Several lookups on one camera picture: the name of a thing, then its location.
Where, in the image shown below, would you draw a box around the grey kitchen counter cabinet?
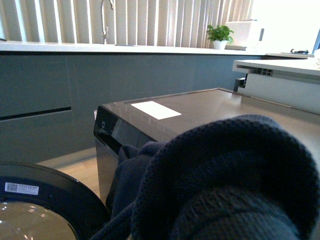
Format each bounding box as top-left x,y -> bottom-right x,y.
0,41 -> 315,166

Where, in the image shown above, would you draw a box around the green potted plant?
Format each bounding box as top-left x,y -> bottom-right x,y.
206,24 -> 234,50

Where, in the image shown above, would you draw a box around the black gas stove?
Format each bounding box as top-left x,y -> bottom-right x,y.
290,49 -> 309,55

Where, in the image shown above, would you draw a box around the dark navy knitted garment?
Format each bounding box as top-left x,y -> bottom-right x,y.
93,115 -> 320,240

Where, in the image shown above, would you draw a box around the grey front-load washing machine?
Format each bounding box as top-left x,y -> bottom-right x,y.
93,87 -> 320,240

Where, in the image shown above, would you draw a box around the white box on counter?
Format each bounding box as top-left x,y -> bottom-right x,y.
225,20 -> 260,50

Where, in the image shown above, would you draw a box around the black washing machine door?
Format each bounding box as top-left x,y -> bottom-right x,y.
0,162 -> 109,240

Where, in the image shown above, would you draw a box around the white table with ledge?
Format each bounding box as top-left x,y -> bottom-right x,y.
232,59 -> 320,114

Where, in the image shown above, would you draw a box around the chrome kitchen faucet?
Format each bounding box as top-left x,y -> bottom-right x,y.
100,0 -> 109,45

